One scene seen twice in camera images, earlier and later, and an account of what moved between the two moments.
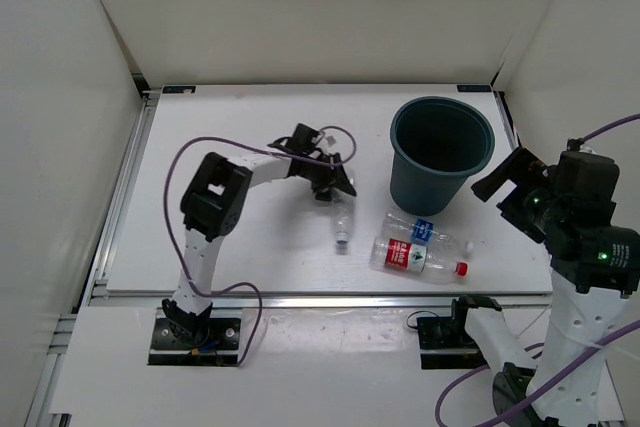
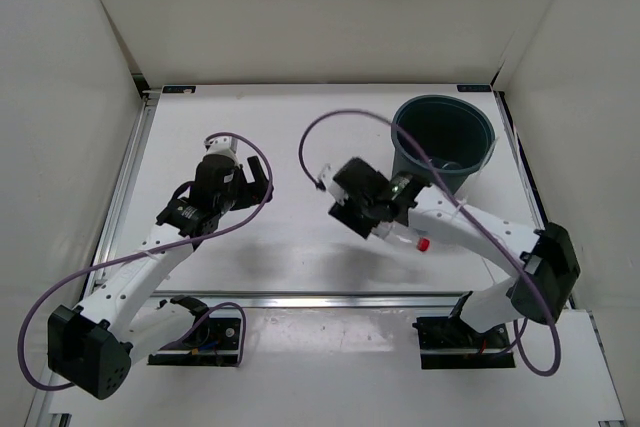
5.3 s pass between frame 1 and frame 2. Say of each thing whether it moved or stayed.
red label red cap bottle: moved
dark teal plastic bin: stayed
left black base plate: stayed
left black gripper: moved
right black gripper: moved
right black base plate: stayed
